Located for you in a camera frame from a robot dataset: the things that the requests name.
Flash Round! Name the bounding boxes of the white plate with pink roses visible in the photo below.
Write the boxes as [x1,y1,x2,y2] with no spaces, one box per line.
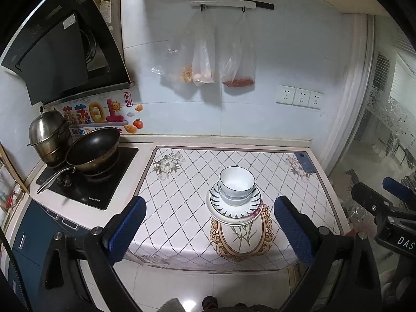
[206,188,264,225]

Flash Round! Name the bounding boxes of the clear plastic bag red contents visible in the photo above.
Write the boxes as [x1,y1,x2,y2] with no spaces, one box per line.
[219,12,256,88]

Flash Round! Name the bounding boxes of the white framed glass door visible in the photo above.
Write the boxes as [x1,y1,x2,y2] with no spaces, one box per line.
[325,16,416,235]

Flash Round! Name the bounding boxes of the black cooktop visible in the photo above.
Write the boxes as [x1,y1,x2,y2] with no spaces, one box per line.
[35,146,139,211]

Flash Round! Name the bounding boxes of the black wok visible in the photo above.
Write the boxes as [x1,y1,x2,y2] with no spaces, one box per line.
[36,127,121,194]

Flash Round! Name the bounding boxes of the blue kitchen cabinet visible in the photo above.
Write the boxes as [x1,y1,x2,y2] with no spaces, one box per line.
[6,198,95,312]

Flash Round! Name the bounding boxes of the white bowl with dark rim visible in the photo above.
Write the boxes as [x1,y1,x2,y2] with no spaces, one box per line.
[219,166,256,197]

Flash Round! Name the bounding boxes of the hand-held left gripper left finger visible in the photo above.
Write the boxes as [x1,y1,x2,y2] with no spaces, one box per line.
[39,196,147,312]

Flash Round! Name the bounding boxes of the black range hood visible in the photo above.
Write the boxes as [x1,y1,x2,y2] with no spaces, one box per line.
[1,0,134,106]

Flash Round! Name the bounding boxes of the clear plastic bag pale contents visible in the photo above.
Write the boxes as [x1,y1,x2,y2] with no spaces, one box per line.
[192,9,216,87]

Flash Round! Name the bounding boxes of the colourful fruit wall sticker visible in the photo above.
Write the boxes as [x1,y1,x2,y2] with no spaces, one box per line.
[44,91,144,135]

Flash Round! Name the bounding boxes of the white bowl with coloured dots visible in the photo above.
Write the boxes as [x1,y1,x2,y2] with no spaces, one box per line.
[219,185,256,200]

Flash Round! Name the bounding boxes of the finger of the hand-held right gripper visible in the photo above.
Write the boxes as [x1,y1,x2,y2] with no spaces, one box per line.
[382,177,416,207]
[351,182,395,217]

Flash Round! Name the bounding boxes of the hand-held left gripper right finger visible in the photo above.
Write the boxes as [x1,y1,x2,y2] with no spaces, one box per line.
[274,196,382,312]

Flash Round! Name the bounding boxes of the clear plastic bag orange contents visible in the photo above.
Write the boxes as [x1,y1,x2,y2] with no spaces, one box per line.
[151,16,196,84]

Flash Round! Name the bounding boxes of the blue phone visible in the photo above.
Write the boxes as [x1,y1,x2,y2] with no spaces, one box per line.
[294,152,315,174]

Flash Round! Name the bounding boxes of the steel steamer pot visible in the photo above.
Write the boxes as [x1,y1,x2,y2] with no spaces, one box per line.
[27,107,73,170]

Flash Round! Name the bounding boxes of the white wall hook rail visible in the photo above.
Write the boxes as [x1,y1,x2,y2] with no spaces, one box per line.
[189,0,274,11]

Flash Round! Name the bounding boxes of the white wall socket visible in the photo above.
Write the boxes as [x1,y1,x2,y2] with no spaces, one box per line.
[292,88,312,107]
[307,90,324,110]
[276,84,297,105]

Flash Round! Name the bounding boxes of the white plate blue leaf pattern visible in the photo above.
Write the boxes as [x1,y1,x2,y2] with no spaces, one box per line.
[210,182,262,218]

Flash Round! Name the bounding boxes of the wooden shelf rack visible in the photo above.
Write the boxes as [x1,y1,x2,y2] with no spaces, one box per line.
[0,143,30,222]

